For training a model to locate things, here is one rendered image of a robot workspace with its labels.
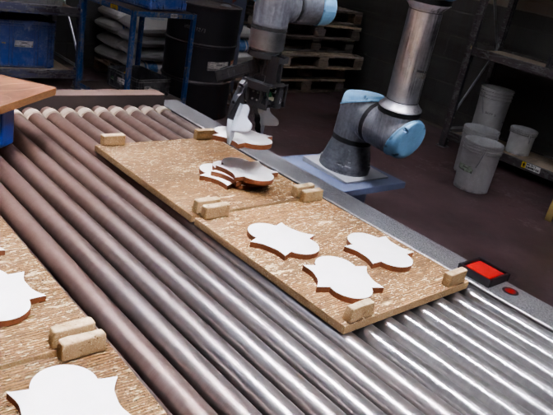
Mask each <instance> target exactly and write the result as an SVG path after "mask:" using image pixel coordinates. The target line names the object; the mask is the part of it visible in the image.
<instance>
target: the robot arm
mask: <svg viewBox="0 0 553 415"><path fill-rule="evenodd" d="M254 1H255V5H254V11H253V20H252V25H251V29H250V34H249V46H250V47H249V51H248V54H249V55H251V56H254V57H255V59H253V60H249V61H247V62H244V63H239V64H236V65H234V66H224V67H223V68H220V70H217V71H215V73H216V79H217V82H223V83H225V82H232V81H235V79H236V78H239V77H242V80H241V81H240V82H239V85H238V86H237V89H236V91H235V93H234V94H233V96H232V99H231V101H230V107H229V111H228V115H227V118H228V119H227V144H229V145H230V144H231V142H232V139H233V137H234V135H235V132H241V133H247V132H249V131H250V130H251V128H252V126H253V125H252V123H251V122H250V121H249V119H248V115H249V111H250V107H249V105H246V104H251V105H253V112H254V114H255V118H254V122H255V130H256V132H257V133H261V134H263V131H264V128H265V126H277V125H278V124H279V121H278V119H277V118H276V117H275V116H274V115H273V114H272V113H271V111H270V108H274V109H280V108H281V107H283V108H285V103H286V95H287V91H288V86H289V84H286V83H284V82H281V74H282V70H283V65H284V64H288V62H289V57H286V56H284V55H282V51H283V50H284V45H285V41H286V32H287V29H288V24H289V23H292V24H302V25H312V26H326V25H328V24H330V23H331V22H332V21H333V19H334V18H335V16H336V13H337V0H254ZM453 1H456V0H407V2H408V4H409V8H408V12H407V18H406V21H405V25H404V28H403V32H402V38H401V41H400V44H399V47H398V51H397V57H396V60H395V64H394V67H393V73H392V76H391V80H390V83H389V87H388V93H387V96H386V97H384V96H383V95H381V94H379V93H375V92H372V91H362V90H348V91H346V92H345V93H344V95H343V97H342V102H341V103H340V104H341V105H340V109H339V111H338V115H337V120H336V123H335V126H334V129H333V133H332V137H331V139H330V140H329V142H328V144H327V146H326V147H325V149H324V150H323V151H322V152H321V155H320V157H319V162H320V164H321V165H322V166H324V167H325V168H327V169H329V170H331V171H333V172H336V173H338V174H340V175H346V176H351V177H364V176H367V175H368V173H369V169H370V146H371V145H372V146H374V147H376V148H378V149H379V150H380V151H382V152H384V153H385V154H386V155H390V156H393V157H395V158H398V159H401V158H405V157H407V156H410V155H411V154H412V153H413V152H414V151H415V150H416V149H417V148H418V147H419V146H420V145H421V143H422V141H423V139H424V137H425V125H424V124H423V123H422V122H421V121H420V117H421V112H422V109H421V108H420V106H419V104H418V102H419V99H420V96H421V91H422V87H423V85H424V81H425V76H426V73H427V70H428V67H429V63H430V58H431V55H432V52H433V48H434V46H435V41H436V37H437V34H438V31H439V26H440V22H441V19H442V16H443V13H444V12H445V11H447V10H448V9H449V8H450V7H451V6H452V4H453ZM284 90H285V91H286V92H285V96H284V101H283V102H282V97H283V93H284Z"/></svg>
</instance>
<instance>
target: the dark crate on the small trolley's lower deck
mask: <svg viewBox="0 0 553 415"><path fill-rule="evenodd" d="M107 67H108V68H107V69H108V73H106V74H108V75H107V78H106V79H107V82H106V83H107V84H108V85H109V86H111V87H113V88H115V89H118V90H124V81H125V72H126V65H111V66H107ZM170 80H171V79H170V78H168V77H166V76H163V75H161V74H159V73H157V72H153V71H152V70H150V69H148V68H144V67H143V66H140V65H133V66H132V76H131V84H130V90H157V91H159V92H161V93H163V94H165V97H167V96H168V93H169V87H170V82H171V81H170Z"/></svg>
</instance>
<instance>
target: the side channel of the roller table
mask: <svg viewBox="0 0 553 415"><path fill-rule="evenodd" d="M164 102H165V94H163V93H161V92H159V91H157V90H56V95H55V96H50V97H48V98H46V99H43V100H39V101H36V102H34V103H32V104H29V105H25V106H22V107H21V108H18V109H16V110H19V111H20V112H21V111H22V110H23V109H24V108H26V107H31V108H33V109H36V110H38V111H40V110H41V109H42V108H44V107H50V108H52V109H55V110H57V111H58V109H59V108H61V107H63V106H67V107H68V108H71V109H73V110H75V108H77V107H78V106H84V107H86V108H89V109H90V110H91V109H92V108H93V107H94V106H97V105H98V106H100V107H104V108H106V109H108V108H109V107H110V106H111V105H115V106H117V107H120V108H123V107H124V106H126V105H131V106H134V107H136V108H138V107H139V106H140V105H146V106H150V107H151V108H152V107H153V106H154V105H161V106H164Z"/></svg>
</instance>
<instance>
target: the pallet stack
mask: <svg viewBox="0 0 553 415"><path fill-rule="evenodd" d="M250 1H253V0H250ZM248 3H249V0H247V6H246V11H245V15H246V14H247V15H249V17H248V18H245V16H244V26H246V27H248V28H249V29H251V25H252V20H253V11H254V5H255V2H254V5H248ZM341 13H345V14H348V15H349V16H348V20H347V22H340V21H335V20H339V17H340V14H341ZM362 17H363V12H357V11H353V10H350V9H347V8H344V7H339V6H337V13H336V16H335V18H334V19H333V21H332V22H331V23H330V24H328V25H326V26H312V25H302V24H292V23H289V24H288V29H287V32H286V41H285V45H284V50H283V51H282V55H284V56H286V57H289V62H288V64H284V65H283V70H282V74H281V82H284V83H286V84H295V89H288V91H287V93H295V92H336V91H342V90H343V87H344V83H343V82H344V81H345V79H343V78H344V74H345V70H361V67H362V64H363V61H364V59H363V58H364V57H361V56H359V55H356V54H352V50H353V47H354V42H355V41H359V39H360V33H359V32H361V29H362V28H360V27H357V26H360V24H361V21H362ZM245 24H247V25H245ZM341 28H342V29H346V34H345V37H342V36H340V35H339V33H340V29H341ZM333 41H340V45H339V49H337V48H335V47H332V43H333ZM334 58H348V61H347V63H344V62H341V61H338V60H336V59H334ZM324 69H332V70H331V73H325V72H324V71H323V70H324ZM323 82H332V83H331V85H330V88H311V85H312V84H323Z"/></svg>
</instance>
